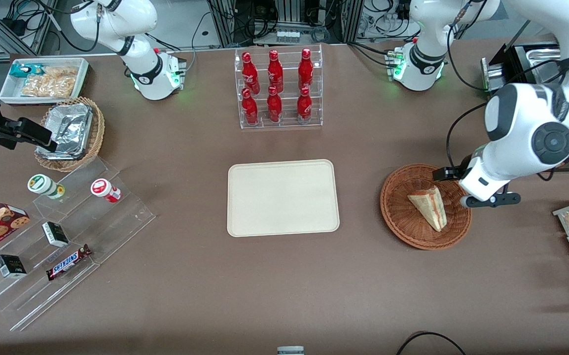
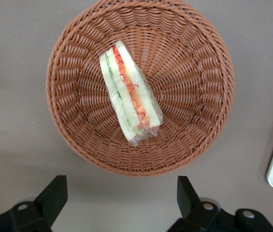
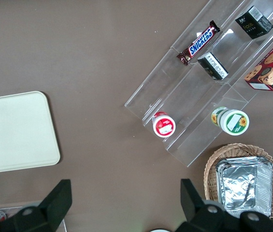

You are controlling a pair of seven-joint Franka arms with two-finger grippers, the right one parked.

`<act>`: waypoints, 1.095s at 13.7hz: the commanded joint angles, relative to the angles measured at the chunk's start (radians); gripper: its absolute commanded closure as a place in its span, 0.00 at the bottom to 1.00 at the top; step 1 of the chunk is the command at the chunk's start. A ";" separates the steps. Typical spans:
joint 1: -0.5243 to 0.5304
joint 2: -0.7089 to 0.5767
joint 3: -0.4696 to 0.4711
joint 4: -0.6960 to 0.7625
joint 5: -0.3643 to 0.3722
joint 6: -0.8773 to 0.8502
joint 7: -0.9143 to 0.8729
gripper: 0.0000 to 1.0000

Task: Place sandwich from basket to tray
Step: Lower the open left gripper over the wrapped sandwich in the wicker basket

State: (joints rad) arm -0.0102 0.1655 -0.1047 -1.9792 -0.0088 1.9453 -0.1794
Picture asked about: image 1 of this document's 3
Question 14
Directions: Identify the oval tan wicker basket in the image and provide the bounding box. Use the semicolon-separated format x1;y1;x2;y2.
35;97;106;172

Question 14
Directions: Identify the green lid snack cup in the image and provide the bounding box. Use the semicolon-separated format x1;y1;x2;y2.
27;174;66;200

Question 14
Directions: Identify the black hot food warmer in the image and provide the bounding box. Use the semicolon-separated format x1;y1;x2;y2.
481;42;569;172

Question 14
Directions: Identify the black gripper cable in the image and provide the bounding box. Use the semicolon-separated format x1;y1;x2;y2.
445;103;487;171

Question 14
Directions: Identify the white rectangular bin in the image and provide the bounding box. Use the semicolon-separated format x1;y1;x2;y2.
0;58;90;106

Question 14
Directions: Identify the aluminium foil container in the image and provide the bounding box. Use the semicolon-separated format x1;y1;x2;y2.
36;103;94;159

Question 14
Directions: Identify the aluminium frame rail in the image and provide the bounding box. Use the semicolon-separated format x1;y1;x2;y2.
0;0;58;62

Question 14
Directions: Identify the clear acrylic stepped display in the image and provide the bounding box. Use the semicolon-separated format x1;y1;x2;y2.
0;157;157;332

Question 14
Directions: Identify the clear acrylic bottle rack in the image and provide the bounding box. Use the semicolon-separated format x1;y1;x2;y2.
234;44;323;130

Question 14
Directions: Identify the steel food pan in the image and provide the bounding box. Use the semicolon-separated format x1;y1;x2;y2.
526;47;562;85

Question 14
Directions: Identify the teal snack packet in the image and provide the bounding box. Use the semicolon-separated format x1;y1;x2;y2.
9;63;46;78

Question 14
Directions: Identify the small black carton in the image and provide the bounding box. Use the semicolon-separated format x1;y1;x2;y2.
0;254;28;279
42;221;70;248

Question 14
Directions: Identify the round brown wicker basket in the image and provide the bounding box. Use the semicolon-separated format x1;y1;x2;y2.
380;163;472;250

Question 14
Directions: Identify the red cola bottle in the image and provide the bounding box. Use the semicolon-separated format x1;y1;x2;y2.
297;87;313;124
267;50;284;93
298;48;314;90
241;88;259;125
267;86;283;123
242;52;260;95

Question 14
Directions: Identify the triangular sandwich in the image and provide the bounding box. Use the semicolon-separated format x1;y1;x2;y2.
407;186;448;232

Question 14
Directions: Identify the red lid snack cup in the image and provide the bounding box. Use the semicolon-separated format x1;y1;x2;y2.
91;178;122;204

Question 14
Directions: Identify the clear bag of chips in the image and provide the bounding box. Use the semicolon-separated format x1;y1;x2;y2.
21;67;78;98

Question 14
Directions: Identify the black looped table cable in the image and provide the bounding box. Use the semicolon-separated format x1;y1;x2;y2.
395;331;467;355

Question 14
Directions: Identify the snickers chocolate bar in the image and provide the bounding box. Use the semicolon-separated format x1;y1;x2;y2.
46;244;93;282

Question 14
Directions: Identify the beige rectangular tray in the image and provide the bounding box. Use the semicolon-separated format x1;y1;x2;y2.
227;159;340;238

